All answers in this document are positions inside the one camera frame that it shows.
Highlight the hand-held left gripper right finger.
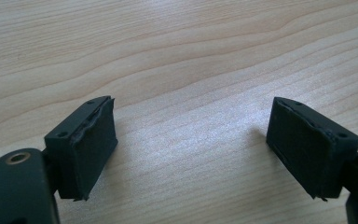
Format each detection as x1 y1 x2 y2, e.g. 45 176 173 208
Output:
266 96 358 203

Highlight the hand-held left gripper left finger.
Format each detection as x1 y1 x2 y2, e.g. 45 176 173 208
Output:
43 95 119 202

